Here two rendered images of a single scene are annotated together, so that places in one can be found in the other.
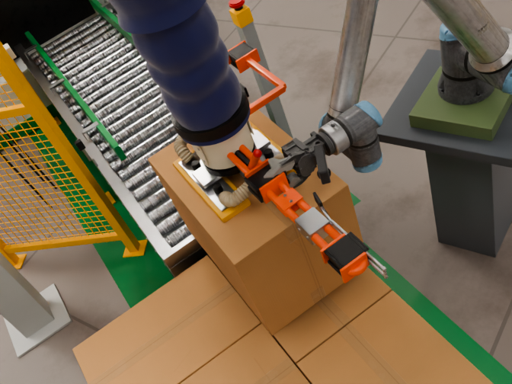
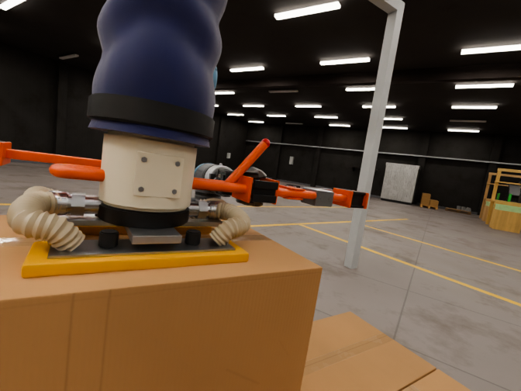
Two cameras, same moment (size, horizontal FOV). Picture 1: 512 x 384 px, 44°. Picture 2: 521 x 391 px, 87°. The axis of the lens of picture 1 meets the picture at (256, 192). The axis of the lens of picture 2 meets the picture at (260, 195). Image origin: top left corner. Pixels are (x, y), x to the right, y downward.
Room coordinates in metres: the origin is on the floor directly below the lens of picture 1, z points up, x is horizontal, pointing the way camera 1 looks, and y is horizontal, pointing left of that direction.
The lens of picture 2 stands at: (1.44, 0.62, 1.20)
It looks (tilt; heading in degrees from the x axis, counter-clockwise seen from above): 7 degrees down; 252
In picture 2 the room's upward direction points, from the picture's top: 8 degrees clockwise
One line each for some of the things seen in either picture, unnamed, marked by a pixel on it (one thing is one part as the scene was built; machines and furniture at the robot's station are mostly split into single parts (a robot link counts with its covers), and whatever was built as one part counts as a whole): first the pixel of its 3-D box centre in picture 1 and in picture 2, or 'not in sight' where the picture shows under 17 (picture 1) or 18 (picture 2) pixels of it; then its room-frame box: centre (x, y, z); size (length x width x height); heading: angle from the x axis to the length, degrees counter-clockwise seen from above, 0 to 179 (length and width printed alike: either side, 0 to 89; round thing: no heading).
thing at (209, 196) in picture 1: (208, 179); (153, 244); (1.46, 0.12, 1.03); 0.34 x 0.10 x 0.05; 16
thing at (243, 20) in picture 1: (271, 98); not in sight; (2.42, -0.24, 0.50); 0.07 x 0.07 x 1.00; 15
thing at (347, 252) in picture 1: (344, 257); (350, 198); (0.91, -0.13, 1.12); 0.08 x 0.07 x 0.05; 16
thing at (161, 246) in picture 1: (81, 136); not in sight; (2.77, 0.71, 0.50); 2.31 x 0.05 x 0.19; 15
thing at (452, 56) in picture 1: (465, 43); not in sight; (1.61, -0.83, 0.99); 0.17 x 0.15 x 0.18; 14
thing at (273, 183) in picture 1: (267, 180); (255, 188); (1.24, -0.04, 1.13); 0.10 x 0.08 x 0.06; 106
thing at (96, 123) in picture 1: (62, 88); not in sight; (3.13, 0.75, 0.60); 1.60 x 0.11 x 0.09; 15
